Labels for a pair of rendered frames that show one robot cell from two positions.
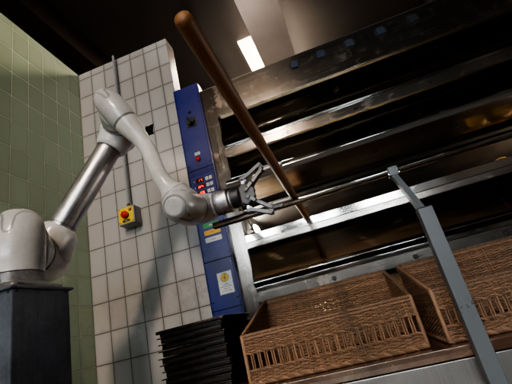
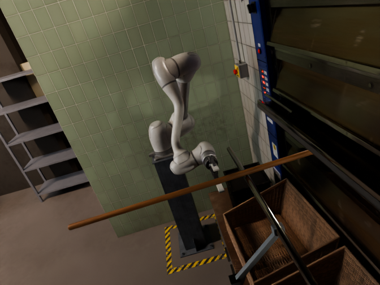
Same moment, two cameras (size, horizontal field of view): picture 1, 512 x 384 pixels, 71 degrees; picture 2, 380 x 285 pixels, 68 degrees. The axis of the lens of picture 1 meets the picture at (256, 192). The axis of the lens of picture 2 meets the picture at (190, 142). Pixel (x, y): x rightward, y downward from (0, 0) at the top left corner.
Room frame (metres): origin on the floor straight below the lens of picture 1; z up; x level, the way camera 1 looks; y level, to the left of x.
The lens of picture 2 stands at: (0.83, -1.25, 2.03)
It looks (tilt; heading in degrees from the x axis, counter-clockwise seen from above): 26 degrees down; 77
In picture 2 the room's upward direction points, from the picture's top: 16 degrees counter-clockwise
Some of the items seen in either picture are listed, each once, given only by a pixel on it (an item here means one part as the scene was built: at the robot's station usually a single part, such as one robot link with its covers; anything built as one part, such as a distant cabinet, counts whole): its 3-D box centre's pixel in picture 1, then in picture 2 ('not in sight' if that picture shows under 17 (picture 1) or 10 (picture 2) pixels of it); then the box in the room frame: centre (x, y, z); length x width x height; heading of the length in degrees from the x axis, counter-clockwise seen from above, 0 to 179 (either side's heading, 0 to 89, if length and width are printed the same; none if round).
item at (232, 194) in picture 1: (242, 195); (212, 165); (1.21, 0.05, 1.19); 0.09 x 0.07 x 0.08; 79
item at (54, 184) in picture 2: not in sight; (45, 136); (-0.20, 2.86, 0.88); 0.89 x 0.38 x 1.77; 167
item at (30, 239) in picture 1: (18, 243); (160, 134); (1.08, 0.79, 1.17); 0.18 x 0.16 x 0.22; 14
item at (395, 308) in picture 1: (328, 318); (273, 232); (1.42, -0.15, 0.72); 0.56 x 0.49 x 0.28; 80
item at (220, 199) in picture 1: (224, 201); (209, 159); (1.22, 0.12, 1.19); 0.09 x 0.06 x 0.09; 169
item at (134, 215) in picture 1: (129, 216); (241, 70); (1.82, 0.71, 1.46); 0.10 x 0.07 x 0.10; 79
